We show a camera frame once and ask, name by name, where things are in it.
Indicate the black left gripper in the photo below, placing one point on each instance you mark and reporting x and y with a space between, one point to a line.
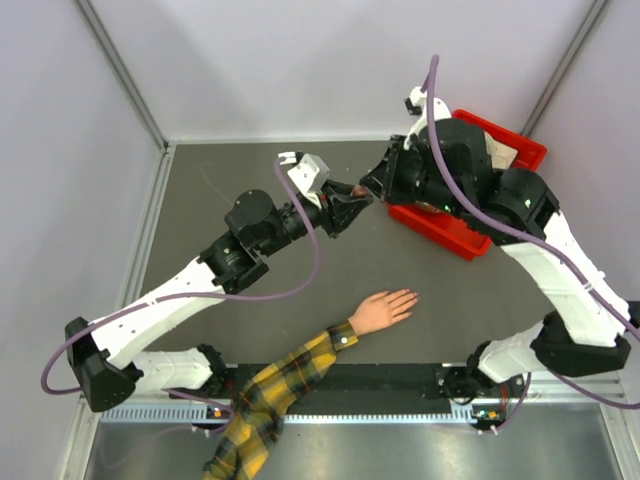
339 213

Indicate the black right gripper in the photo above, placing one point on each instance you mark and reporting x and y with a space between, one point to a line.
382 180

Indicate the pink nail polish bottle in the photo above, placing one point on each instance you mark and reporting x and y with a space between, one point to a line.
359 191

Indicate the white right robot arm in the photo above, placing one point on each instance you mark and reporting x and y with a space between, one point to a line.
583 335

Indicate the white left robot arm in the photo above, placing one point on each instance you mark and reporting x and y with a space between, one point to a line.
111 360

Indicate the red plastic bin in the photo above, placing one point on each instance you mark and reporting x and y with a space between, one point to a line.
454 234

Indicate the mannequin hand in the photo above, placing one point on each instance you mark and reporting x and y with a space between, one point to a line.
383 310

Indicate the yellow plaid sleeve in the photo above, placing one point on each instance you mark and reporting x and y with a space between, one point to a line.
265 399

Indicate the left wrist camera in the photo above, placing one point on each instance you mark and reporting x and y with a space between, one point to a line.
308 172

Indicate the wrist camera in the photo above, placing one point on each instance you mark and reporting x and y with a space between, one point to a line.
308 172
416 105

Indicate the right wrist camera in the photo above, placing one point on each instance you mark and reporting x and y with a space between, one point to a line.
416 105

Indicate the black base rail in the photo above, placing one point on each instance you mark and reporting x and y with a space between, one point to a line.
352 389

